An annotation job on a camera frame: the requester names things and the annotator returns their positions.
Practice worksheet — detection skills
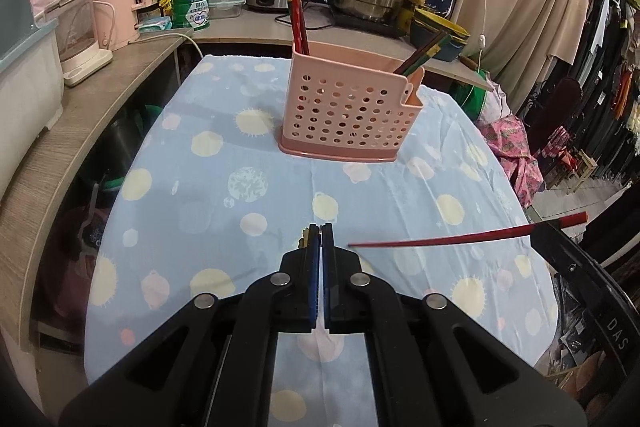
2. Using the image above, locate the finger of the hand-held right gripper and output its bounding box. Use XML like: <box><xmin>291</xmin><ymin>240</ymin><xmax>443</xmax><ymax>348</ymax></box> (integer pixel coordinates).
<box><xmin>530</xmin><ymin>219</ymin><xmax>640</xmax><ymax>374</ymax></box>

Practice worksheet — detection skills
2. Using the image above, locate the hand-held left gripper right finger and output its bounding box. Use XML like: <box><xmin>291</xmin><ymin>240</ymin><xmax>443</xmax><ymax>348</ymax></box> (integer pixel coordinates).
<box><xmin>322</xmin><ymin>223</ymin><xmax>587</xmax><ymax>427</ymax></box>

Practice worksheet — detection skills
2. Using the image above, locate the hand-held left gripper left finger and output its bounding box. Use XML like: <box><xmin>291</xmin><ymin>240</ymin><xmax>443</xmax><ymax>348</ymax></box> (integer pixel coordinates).
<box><xmin>59</xmin><ymin>224</ymin><xmax>321</xmax><ymax>427</ymax></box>

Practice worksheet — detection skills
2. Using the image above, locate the pink perforated utensil basket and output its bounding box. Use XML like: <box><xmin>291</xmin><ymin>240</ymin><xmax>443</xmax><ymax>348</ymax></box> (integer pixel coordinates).
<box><xmin>278</xmin><ymin>51</ymin><xmax>425</xmax><ymax>164</ymax></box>

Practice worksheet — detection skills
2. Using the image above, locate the dark brown chopstick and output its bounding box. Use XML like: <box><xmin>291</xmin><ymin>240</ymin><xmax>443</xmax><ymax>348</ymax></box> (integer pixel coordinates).
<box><xmin>392</xmin><ymin>37</ymin><xmax>442</xmax><ymax>76</ymax></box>

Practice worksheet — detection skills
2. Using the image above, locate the dark red chopstick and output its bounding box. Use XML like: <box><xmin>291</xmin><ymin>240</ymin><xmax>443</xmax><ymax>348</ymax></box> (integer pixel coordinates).
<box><xmin>291</xmin><ymin>0</ymin><xmax>311</xmax><ymax>57</ymax></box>

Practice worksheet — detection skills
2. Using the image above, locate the wooden stool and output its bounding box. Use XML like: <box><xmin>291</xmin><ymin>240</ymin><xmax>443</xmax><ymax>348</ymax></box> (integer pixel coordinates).
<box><xmin>559</xmin><ymin>149</ymin><xmax>599</xmax><ymax>194</ymax></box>

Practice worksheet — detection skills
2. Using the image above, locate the blue planet print tablecloth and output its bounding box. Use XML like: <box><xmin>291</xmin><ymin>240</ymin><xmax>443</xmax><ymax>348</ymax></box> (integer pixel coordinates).
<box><xmin>84</xmin><ymin>54</ymin><xmax>561</xmax><ymax>427</ymax></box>

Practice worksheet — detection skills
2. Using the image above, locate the pink floral cloth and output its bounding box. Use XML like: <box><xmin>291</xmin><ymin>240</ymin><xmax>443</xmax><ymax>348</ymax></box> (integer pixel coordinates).
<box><xmin>474</xmin><ymin>106</ymin><xmax>544</xmax><ymax>208</ymax></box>

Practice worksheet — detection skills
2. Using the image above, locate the black chair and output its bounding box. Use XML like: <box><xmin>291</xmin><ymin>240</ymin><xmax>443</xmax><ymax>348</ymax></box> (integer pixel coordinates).
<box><xmin>517</xmin><ymin>75</ymin><xmax>584</xmax><ymax>158</ymax></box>

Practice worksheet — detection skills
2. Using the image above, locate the hanging clothes rack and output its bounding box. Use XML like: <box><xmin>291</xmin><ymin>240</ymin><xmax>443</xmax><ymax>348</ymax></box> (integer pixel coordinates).
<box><xmin>564</xmin><ymin>0</ymin><xmax>640</xmax><ymax>188</ymax></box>

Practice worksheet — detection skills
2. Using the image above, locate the green bucket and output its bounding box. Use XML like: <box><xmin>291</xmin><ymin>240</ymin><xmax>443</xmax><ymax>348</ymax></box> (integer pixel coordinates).
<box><xmin>452</xmin><ymin>81</ymin><xmax>494</xmax><ymax>118</ymax></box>

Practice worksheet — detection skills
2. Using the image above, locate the black induction cooktop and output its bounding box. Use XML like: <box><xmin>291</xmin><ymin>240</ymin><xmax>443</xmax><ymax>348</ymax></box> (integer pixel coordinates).
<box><xmin>329</xmin><ymin>8</ymin><xmax>412</xmax><ymax>38</ymax></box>

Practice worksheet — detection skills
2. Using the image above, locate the stack of dark bowls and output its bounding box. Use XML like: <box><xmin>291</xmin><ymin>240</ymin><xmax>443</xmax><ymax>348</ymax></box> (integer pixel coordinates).
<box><xmin>410</xmin><ymin>4</ymin><xmax>471</xmax><ymax>60</ymax></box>

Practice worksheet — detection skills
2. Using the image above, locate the glass food container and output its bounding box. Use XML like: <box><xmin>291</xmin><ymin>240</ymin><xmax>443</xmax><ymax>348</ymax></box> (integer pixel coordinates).
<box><xmin>208</xmin><ymin>0</ymin><xmax>247</xmax><ymax>19</ymax></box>

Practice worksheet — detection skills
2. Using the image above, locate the wet wipes pack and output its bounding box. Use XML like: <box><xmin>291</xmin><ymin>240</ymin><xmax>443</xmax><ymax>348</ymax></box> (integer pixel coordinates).
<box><xmin>137</xmin><ymin>16</ymin><xmax>174</xmax><ymax>33</ymax></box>

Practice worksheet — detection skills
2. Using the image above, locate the green milk powder can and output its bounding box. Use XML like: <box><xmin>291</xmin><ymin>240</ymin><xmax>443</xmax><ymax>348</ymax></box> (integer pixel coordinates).
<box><xmin>171</xmin><ymin>0</ymin><xmax>213</xmax><ymax>32</ymax></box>

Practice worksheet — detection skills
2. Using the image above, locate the pink electric kettle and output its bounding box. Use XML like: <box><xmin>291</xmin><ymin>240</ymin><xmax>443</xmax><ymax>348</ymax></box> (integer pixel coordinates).
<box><xmin>89</xmin><ymin>0</ymin><xmax>154</xmax><ymax>53</ymax></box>

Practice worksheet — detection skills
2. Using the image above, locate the white appliance clear lid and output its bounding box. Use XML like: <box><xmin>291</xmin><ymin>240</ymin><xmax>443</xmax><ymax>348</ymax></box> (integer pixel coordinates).
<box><xmin>44</xmin><ymin>0</ymin><xmax>114</xmax><ymax>88</ymax></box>

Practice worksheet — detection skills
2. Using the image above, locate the white storage box blue lid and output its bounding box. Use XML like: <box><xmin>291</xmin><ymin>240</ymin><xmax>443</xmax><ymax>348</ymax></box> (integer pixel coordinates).
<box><xmin>0</xmin><ymin>0</ymin><xmax>67</xmax><ymax>208</ymax></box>

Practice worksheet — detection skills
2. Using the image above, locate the white power cable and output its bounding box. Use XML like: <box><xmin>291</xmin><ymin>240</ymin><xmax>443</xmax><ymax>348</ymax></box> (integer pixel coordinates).
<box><xmin>139</xmin><ymin>31</ymin><xmax>207</xmax><ymax>58</ymax></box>

